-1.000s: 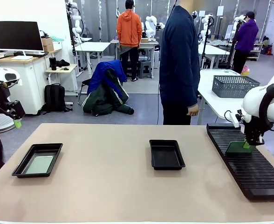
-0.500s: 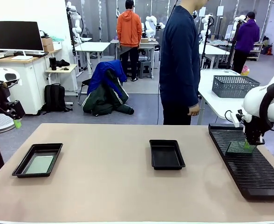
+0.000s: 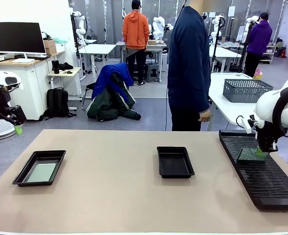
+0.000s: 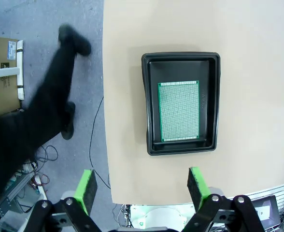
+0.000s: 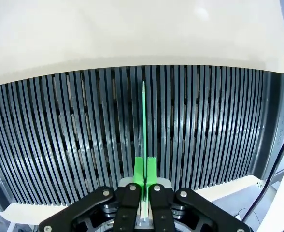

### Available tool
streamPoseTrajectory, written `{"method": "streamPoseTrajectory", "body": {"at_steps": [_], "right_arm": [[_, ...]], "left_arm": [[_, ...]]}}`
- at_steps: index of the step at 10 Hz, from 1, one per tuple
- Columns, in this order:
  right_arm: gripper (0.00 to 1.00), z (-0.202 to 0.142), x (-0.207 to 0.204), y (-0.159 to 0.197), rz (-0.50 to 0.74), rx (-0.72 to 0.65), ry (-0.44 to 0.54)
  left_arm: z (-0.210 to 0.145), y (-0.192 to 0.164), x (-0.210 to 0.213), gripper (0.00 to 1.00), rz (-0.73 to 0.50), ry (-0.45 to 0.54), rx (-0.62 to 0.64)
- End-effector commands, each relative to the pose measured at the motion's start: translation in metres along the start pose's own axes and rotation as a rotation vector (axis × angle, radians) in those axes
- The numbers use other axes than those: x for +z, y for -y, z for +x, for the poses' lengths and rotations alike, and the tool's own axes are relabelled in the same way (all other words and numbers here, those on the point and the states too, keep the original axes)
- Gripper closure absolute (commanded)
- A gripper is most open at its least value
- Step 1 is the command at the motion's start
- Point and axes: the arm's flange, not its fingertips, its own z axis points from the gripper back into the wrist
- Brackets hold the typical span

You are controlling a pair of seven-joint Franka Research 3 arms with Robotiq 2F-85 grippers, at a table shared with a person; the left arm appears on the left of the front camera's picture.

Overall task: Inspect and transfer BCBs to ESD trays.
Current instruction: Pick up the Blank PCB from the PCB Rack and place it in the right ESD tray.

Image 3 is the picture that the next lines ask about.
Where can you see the dark green jacket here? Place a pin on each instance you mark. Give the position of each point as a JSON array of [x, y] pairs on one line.
[[104, 105]]

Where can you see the small white side table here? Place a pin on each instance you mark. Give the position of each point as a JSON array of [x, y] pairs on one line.
[[68, 72]]

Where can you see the brown cardboard box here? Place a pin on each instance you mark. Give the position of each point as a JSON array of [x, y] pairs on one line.
[[49, 43], [51, 50]]

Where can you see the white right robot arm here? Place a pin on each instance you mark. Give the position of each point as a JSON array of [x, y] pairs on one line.
[[265, 107]]

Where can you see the navy person's right hand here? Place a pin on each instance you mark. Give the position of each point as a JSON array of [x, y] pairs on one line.
[[204, 116]]

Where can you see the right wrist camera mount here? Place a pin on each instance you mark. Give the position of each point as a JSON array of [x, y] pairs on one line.
[[247, 124]]

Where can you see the white storage bin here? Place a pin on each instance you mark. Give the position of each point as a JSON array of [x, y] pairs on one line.
[[60, 47]]

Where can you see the large white table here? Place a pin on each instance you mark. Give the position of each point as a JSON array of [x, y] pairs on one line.
[[229, 110]]

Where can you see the white desk wooden top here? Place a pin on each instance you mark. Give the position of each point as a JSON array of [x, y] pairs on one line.
[[29, 85]]

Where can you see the black backpack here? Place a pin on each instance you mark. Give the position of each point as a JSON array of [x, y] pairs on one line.
[[57, 102]]

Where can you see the person in navy jacket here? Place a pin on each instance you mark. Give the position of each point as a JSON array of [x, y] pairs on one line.
[[188, 61]]

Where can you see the navy-sleeved right forearm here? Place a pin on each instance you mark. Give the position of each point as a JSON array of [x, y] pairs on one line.
[[205, 102]]

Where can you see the wooden shelf unit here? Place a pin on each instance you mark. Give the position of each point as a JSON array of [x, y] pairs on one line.
[[269, 58]]

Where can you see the black tripod stand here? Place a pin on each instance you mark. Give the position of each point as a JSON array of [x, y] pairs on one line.
[[243, 57], [74, 41], [216, 44]]

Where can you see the black tumbler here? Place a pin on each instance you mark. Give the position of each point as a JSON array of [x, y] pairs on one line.
[[55, 67]]

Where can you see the person in orange hoodie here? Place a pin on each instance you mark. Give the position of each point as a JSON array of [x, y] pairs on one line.
[[135, 29]]

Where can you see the white table with boxes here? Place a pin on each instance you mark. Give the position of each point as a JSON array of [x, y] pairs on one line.
[[156, 46]]

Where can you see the black keyboard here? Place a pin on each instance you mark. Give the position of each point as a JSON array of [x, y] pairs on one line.
[[33, 57]]

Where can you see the grey step stool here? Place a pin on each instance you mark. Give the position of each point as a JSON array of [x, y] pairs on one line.
[[152, 72]]

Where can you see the black slotted rack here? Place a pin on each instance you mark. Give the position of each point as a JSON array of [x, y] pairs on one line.
[[264, 181]]

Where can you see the black plastic ESD tray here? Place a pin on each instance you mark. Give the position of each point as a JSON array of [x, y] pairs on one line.
[[20, 180], [174, 164]]

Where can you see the person in purple hoodie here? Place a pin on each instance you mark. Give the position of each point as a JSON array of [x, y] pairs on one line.
[[259, 36]]

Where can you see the black cloth bundle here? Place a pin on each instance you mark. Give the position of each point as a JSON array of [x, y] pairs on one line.
[[65, 66]]

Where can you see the grey plastic basket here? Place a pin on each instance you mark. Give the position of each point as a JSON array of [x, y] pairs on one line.
[[247, 94]]

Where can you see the white height-adjustable table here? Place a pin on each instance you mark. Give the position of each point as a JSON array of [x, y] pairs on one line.
[[97, 48]]

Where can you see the pink bag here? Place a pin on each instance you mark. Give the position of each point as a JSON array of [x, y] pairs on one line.
[[257, 73]]

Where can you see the white air purifier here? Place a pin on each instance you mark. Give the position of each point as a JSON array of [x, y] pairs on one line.
[[2, 132]]

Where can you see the white workbench table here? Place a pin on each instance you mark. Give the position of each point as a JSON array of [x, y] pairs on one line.
[[222, 52]]

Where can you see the white-framed computer monitor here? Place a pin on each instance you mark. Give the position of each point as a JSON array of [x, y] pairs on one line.
[[16, 38]]

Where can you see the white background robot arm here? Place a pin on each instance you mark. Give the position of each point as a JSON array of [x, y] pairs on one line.
[[216, 19], [253, 19], [80, 24], [157, 24]]

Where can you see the black folding chair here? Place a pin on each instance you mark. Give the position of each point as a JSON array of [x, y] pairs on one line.
[[90, 86]]

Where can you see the blue jacket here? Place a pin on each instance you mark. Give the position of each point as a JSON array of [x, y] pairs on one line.
[[107, 78]]

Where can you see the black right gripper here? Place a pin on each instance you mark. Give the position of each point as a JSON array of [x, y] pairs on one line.
[[267, 138]]

